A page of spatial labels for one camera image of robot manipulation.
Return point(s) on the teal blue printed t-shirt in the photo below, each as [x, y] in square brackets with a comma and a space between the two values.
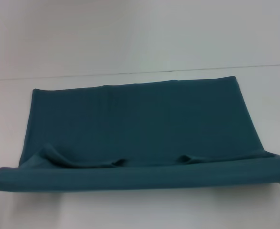
[140, 133]

